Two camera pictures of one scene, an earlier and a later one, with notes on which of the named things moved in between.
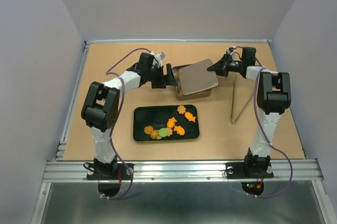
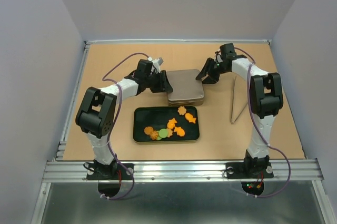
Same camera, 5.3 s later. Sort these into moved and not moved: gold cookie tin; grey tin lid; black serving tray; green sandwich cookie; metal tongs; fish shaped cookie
Moved: grey tin lid; gold cookie tin
Not moved: black serving tray; metal tongs; fish shaped cookie; green sandwich cookie
